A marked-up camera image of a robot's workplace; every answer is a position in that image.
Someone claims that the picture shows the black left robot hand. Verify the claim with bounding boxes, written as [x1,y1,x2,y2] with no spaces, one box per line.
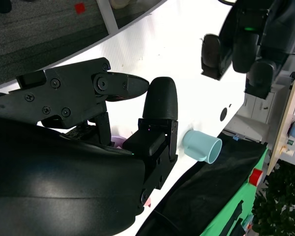
[200,0,295,99]

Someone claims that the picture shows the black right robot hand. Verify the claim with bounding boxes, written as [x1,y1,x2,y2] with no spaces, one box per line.
[0,57,179,236]

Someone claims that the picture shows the purple plastic plate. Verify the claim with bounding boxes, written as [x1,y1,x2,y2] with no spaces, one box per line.
[110,136,127,149]

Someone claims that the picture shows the white cabinet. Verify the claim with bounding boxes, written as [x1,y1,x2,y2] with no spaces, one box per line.
[232,92,286,142]

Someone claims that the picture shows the light wooden board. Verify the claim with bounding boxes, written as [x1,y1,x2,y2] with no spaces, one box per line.
[266,72,295,176]

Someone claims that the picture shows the teal plastic cup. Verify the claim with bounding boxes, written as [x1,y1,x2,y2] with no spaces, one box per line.
[181,130,223,165]

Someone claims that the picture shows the red tape roll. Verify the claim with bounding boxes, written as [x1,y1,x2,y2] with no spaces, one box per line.
[249,168,264,186]

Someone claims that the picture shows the green cloth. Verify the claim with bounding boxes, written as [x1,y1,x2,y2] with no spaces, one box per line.
[199,145,270,236]

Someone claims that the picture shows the black backdrop cloth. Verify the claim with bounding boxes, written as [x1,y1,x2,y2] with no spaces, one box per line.
[135,130,268,236]

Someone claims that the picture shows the green leafy plant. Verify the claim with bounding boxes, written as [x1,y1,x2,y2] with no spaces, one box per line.
[252,161,295,236]

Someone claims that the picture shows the red square floor sticker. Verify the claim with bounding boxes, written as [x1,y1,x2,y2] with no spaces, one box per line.
[74,2,86,14]

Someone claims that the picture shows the black shoe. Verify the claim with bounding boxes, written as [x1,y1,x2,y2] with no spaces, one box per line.
[0,0,12,14]

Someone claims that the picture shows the white table frame bar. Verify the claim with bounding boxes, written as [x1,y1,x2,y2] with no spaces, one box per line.
[95,0,120,34]

